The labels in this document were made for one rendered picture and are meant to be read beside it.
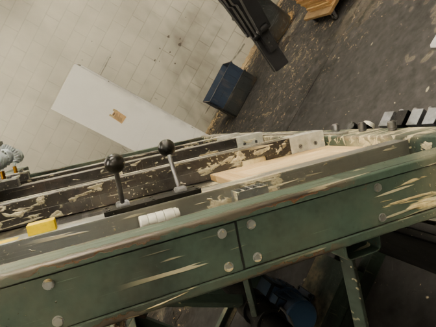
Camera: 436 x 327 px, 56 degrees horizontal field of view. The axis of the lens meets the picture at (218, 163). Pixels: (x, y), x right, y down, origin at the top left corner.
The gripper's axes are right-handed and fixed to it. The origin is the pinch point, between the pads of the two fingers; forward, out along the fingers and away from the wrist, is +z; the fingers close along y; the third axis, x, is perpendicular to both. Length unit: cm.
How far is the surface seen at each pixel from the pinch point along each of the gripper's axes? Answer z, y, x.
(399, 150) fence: 40.8, -12.2, 17.6
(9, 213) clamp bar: -1, -40, -69
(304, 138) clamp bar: 38, -48, 10
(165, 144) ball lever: 4.6, -14.7, -25.3
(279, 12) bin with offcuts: 55, -453, 188
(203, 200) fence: 17.3, -7.7, -26.4
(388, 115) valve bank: 50, -46, 37
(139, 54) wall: -6, -565, 20
